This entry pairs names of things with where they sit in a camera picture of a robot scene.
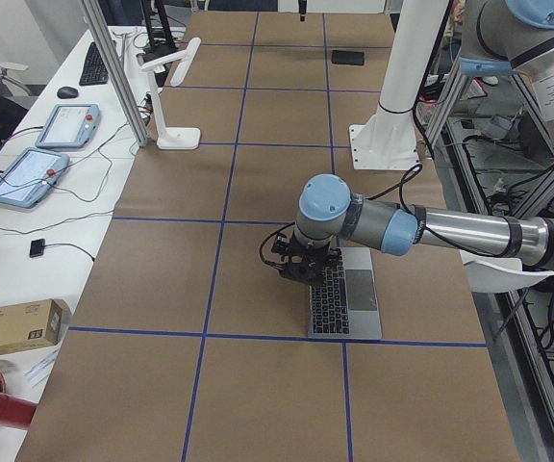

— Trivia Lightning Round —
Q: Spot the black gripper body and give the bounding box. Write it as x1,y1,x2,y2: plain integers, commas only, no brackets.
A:
271,233,340,284

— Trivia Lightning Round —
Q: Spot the grey laptop computer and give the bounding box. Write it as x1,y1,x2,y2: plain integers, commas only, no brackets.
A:
308,247,382,340

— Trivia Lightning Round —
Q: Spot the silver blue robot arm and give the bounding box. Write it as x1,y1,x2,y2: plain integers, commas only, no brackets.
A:
268,1,554,285

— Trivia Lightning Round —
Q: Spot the white desk lamp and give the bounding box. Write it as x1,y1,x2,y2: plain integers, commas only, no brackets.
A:
140,38,203,150

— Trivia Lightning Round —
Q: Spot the black computer mouse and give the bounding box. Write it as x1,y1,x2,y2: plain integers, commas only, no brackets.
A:
57,86,79,99

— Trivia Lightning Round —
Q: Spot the cardboard lamp box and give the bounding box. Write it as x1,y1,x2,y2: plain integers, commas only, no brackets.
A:
0,299,69,355

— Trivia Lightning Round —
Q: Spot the white plastic chair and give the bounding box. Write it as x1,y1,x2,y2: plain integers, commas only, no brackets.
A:
460,251,554,293

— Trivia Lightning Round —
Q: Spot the small black square device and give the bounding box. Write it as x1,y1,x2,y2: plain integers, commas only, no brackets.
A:
29,239,46,258

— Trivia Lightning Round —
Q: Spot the upper blue teach pendant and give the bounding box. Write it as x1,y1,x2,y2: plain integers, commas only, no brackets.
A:
36,104,101,149

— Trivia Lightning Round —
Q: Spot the blue teach pendant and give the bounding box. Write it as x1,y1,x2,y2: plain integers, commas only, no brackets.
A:
0,147,70,209
36,104,101,149

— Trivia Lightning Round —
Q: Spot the black computer keyboard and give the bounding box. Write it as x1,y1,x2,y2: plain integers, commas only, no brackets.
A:
79,41,109,87

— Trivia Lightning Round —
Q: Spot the lower blue teach pendant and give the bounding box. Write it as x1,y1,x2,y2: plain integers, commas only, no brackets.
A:
0,147,70,209

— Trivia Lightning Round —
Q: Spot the red cylinder bottle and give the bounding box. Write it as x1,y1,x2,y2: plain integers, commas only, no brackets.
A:
0,392,38,429

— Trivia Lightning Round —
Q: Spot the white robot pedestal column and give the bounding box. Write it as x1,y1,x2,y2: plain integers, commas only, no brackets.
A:
349,0,449,170

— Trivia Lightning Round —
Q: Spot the aluminium frame post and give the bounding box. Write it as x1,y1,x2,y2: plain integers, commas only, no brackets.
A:
80,0,148,147

